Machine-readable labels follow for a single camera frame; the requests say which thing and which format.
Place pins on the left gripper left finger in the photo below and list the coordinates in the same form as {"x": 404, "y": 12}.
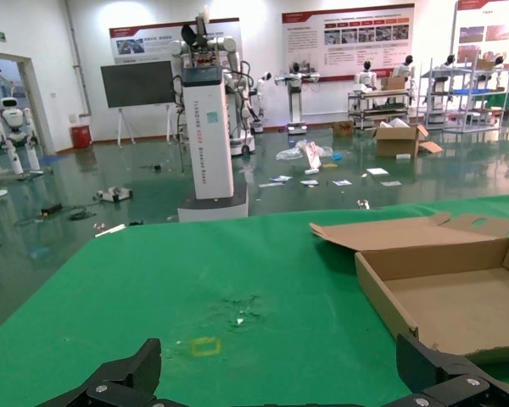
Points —
{"x": 127, "y": 373}

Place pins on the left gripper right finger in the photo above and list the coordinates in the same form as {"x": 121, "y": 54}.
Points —
{"x": 432, "y": 373}

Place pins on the cardboard box with torn rim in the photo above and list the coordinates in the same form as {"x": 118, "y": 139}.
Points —
{"x": 449, "y": 305}

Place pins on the large open cardboard box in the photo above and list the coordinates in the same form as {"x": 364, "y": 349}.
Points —
{"x": 396, "y": 144}

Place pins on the small cardboard box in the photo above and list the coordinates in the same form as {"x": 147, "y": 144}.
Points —
{"x": 342, "y": 129}

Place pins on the cardboard box on rack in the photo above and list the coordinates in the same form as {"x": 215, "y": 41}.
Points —
{"x": 393, "y": 83}

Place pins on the green tablecloth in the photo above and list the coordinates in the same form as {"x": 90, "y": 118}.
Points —
{"x": 195, "y": 275}

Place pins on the white device on floor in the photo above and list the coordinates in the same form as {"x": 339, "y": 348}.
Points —
{"x": 114, "y": 195}

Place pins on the white paper sheet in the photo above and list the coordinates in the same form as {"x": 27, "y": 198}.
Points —
{"x": 377, "y": 171}

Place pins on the red bin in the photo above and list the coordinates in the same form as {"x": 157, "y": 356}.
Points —
{"x": 81, "y": 137}

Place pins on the white sign board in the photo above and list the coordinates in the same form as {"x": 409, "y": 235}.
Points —
{"x": 311, "y": 159}

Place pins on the white column robot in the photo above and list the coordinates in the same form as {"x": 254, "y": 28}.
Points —
{"x": 208, "y": 140}

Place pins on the clear plastic bags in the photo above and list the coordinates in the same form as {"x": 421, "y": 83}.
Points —
{"x": 288, "y": 153}

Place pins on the metal workbench rack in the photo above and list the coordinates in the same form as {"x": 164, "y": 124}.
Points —
{"x": 379, "y": 108}

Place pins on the white blue shelving rack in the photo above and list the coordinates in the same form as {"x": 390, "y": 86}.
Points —
{"x": 471, "y": 91}

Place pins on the black screen on stand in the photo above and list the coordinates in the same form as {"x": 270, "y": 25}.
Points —
{"x": 135, "y": 85}

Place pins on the white robot with outstretched arms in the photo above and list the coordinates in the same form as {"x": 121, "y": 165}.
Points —
{"x": 295, "y": 97}

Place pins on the grey wall pipe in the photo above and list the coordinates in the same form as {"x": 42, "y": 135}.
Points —
{"x": 78, "y": 63}

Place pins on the small wall poster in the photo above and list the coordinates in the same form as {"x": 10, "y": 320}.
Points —
{"x": 152, "y": 42}

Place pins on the wide red white wall poster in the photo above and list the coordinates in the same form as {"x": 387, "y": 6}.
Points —
{"x": 305, "y": 46}

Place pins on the wall poster with red photos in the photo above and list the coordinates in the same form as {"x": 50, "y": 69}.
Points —
{"x": 492, "y": 17}

